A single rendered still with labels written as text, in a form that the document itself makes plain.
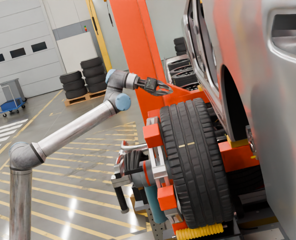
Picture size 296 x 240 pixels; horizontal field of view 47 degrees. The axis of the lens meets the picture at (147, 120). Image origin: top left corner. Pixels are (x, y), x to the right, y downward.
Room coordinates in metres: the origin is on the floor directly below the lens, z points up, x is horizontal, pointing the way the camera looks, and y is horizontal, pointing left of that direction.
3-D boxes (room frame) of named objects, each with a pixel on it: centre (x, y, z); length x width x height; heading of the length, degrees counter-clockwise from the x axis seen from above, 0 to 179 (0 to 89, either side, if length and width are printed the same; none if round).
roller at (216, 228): (1.59, -0.10, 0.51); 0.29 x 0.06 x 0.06; 84
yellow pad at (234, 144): (2.20, -0.57, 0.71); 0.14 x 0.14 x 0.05; 84
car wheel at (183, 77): (6.72, -1.00, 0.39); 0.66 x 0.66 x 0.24
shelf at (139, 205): (2.35, 0.15, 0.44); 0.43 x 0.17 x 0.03; 174
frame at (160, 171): (1.72, -0.02, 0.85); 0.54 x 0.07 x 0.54; 174
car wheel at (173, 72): (7.46, -1.07, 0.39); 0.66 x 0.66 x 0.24
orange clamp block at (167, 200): (1.41, 0.01, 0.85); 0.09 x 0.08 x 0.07; 174
